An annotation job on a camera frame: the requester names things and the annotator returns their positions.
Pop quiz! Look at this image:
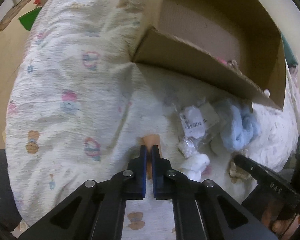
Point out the light blue fluffy cloth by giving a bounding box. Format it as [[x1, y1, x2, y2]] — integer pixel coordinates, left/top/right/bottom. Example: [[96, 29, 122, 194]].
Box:
[[212, 99, 262, 152]]

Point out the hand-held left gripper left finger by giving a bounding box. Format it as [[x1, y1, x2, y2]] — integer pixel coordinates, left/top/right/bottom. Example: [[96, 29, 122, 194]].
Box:
[[19, 144, 147, 240]]

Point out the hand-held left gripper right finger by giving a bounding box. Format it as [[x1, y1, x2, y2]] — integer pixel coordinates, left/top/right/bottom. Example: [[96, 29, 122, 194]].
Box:
[[151, 144, 278, 240]]

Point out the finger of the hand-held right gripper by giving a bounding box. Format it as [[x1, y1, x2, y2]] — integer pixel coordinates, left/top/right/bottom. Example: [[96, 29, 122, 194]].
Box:
[[233, 154, 300, 208]]

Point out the dark grey cloth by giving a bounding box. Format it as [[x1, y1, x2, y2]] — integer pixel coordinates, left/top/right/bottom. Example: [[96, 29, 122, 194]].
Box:
[[0, 149, 22, 233]]

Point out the peach soft item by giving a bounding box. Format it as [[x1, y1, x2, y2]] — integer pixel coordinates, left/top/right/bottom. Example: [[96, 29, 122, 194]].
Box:
[[142, 135, 163, 180]]

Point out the white printed blanket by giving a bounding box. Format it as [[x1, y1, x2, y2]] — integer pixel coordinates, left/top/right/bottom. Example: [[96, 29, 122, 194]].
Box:
[[5, 0, 300, 240]]

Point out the brown cardboard box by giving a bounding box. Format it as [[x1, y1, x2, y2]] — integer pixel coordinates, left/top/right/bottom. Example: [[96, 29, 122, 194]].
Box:
[[131, 0, 289, 110]]

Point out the clear plastic bag with label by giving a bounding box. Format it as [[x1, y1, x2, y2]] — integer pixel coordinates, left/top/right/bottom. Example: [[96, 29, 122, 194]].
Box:
[[174, 101, 227, 155]]

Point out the green sheet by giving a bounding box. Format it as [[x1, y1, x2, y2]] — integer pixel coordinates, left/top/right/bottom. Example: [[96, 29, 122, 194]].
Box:
[[18, 7, 42, 31]]

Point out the person's right hand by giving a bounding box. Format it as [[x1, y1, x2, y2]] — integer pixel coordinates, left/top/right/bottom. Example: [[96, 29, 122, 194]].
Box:
[[261, 206, 300, 233]]

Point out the dark green cloth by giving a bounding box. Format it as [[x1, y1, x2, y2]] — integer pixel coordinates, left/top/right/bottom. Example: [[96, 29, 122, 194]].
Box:
[[280, 31, 298, 68]]

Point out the white fluffy sock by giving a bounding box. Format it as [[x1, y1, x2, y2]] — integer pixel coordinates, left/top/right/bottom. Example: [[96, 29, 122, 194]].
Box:
[[180, 152, 211, 180]]

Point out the pink soft item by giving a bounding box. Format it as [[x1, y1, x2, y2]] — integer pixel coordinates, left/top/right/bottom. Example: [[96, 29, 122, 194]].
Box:
[[216, 57, 239, 68]]

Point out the small beige plush toy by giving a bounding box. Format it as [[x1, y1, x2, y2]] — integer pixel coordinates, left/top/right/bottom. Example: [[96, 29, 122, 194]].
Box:
[[229, 160, 252, 183]]

